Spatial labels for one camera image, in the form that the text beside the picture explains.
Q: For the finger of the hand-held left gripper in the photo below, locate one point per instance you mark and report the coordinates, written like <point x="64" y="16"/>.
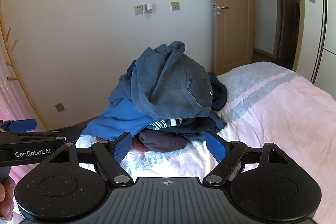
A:
<point x="23" y="124"/>
<point x="39" y="134"/>

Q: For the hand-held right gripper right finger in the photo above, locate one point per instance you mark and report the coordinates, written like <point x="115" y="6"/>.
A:
<point x="216" y="146"/>

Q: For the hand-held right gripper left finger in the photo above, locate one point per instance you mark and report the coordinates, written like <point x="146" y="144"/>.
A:
<point x="122" y="146"/>

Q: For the dark washed denim jeans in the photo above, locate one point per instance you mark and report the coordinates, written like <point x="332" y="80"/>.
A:
<point x="168" y="82"/>

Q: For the person's left hand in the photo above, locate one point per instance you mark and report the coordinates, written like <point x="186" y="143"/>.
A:
<point x="5" y="197"/>

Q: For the bright blue shirt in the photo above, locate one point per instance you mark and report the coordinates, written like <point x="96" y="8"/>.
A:
<point x="118" y="119"/>

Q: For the dark purple folded garment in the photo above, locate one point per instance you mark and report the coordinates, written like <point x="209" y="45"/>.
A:
<point x="162" y="142"/>

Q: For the wooden coat rack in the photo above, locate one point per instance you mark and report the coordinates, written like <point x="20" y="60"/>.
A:
<point x="15" y="79"/>

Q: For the striped garment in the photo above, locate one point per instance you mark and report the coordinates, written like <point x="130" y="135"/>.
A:
<point x="162" y="124"/>

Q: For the pink striped bed blanket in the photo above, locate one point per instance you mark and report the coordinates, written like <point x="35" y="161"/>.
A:
<point x="275" y="113"/>

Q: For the beige wooden door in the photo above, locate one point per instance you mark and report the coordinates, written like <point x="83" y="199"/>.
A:
<point x="233" y="29"/>

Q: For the white plug-in device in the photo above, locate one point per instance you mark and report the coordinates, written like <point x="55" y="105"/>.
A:
<point x="148" y="7"/>

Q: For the dark hallway door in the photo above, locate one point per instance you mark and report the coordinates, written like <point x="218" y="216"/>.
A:
<point x="288" y="16"/>

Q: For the white wardrobe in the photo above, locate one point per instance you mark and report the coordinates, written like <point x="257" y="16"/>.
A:
<point x="330" y="29"/>

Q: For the brown wall socket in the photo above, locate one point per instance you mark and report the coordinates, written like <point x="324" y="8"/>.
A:
<point x="59" y="107"/>

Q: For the white wall socket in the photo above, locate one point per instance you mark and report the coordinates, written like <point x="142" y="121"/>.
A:
<point x="138" y="9"/>

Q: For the brown wall switch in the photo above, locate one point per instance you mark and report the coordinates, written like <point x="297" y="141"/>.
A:
<point x="175" y="5"/>

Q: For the beige door frame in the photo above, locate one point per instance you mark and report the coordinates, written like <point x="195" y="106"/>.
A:
<point x="300" y="3"/>

